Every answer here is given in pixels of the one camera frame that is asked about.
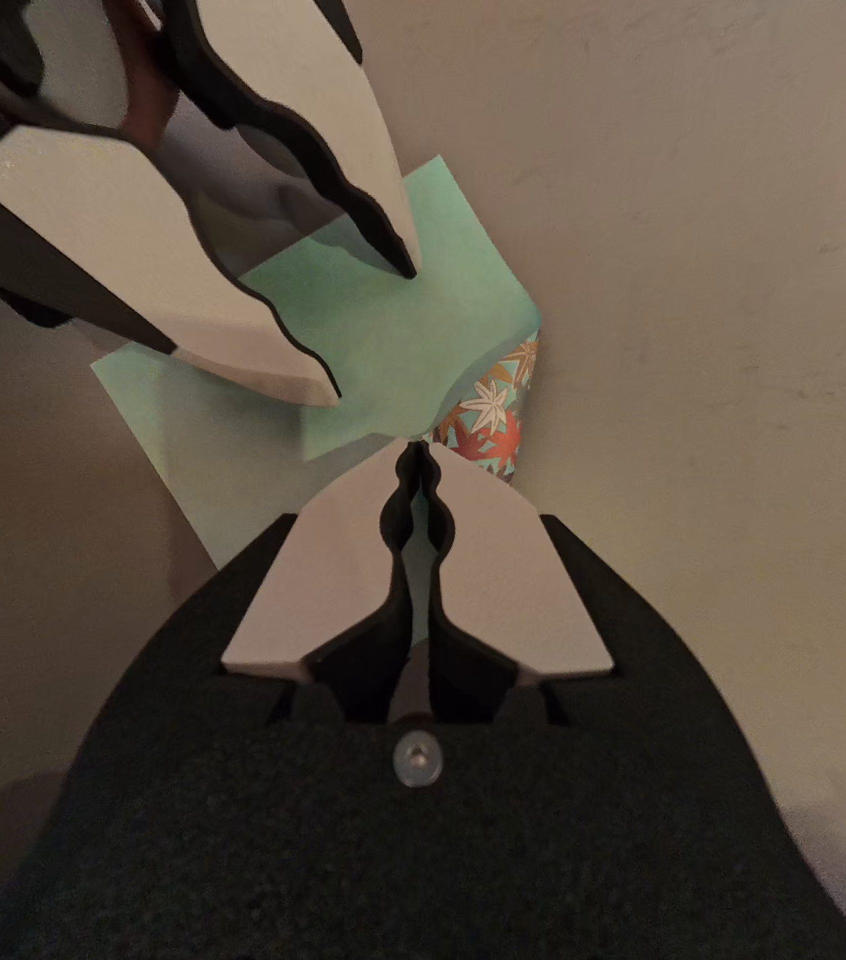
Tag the mint green origami paper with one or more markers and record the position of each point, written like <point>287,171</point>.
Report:
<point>393,337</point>

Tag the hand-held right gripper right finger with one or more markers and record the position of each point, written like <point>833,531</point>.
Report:
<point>513,592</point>

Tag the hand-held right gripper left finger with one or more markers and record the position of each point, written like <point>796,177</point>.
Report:
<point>325,592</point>

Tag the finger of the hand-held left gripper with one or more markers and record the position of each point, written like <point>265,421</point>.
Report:
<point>93,217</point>
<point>310,67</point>

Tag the person's left hand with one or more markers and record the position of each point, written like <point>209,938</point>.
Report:
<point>145,90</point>

